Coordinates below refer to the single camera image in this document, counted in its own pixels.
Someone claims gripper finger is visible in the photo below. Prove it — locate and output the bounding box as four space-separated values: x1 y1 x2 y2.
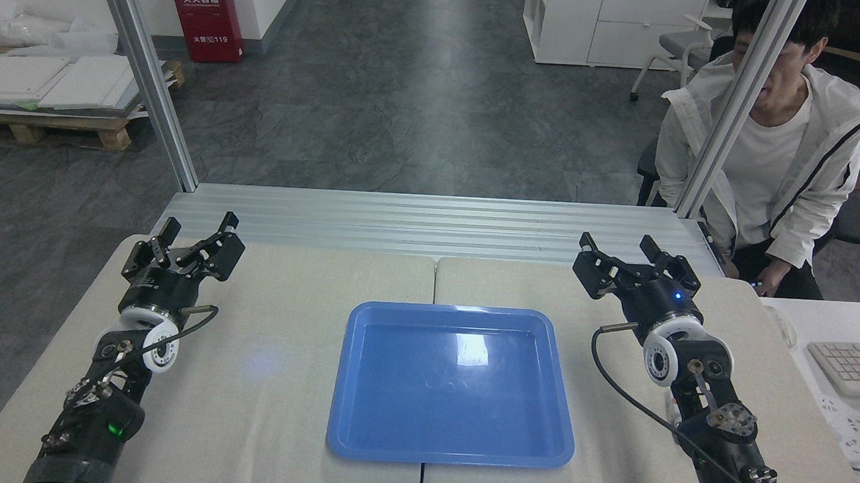
121 215 182 285
570 232 651 304
637 235 705 295
171 210 248 284

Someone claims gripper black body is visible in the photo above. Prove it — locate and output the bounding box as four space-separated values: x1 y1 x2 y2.
117 261 206 321
618 275 707 346

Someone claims blue plastic tray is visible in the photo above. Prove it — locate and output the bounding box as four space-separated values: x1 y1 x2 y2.
325 298 582 472

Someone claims person's left hand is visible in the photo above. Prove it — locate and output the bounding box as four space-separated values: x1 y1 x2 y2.
754 257 795 298

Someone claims white computer mouse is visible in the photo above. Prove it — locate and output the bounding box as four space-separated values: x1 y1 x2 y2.
762 304 800 349

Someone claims person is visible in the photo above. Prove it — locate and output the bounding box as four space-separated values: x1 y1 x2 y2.
648 0 860 303

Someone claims wooden pallet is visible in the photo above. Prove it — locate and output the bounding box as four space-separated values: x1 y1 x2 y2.
0 46 187 156

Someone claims white desk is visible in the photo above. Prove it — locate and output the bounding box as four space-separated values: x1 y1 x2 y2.
747 296 860 483

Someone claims black office chair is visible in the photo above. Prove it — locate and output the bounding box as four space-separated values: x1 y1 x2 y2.
634 0 860 259

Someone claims stack of white boards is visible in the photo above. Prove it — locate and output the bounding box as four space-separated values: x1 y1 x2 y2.
0 49 177 121

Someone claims white keyboard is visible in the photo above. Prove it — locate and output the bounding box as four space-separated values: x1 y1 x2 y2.
804 339 860 399

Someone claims grey office chair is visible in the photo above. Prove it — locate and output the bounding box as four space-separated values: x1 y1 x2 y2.
629 12 717 107

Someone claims white power strip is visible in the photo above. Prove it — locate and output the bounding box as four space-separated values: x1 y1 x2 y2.
811 393 860 464

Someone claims red fire extinguisher box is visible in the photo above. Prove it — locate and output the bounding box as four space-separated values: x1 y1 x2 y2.
162 0 248 66

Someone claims white cabinet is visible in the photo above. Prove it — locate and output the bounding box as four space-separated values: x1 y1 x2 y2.
520 0 714 74

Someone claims clear plastic packaging pile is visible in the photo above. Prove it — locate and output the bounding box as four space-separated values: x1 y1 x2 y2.
0 0 121 58

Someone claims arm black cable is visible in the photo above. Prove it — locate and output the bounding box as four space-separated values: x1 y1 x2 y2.
584 319 798 483
109 299 220 369

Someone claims silver aluminium post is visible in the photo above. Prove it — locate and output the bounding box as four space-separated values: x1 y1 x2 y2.
672 0 810 226
79 0 209 194

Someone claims ribbed aluminium table frame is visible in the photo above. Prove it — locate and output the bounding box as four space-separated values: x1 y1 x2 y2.
151 179 731 279

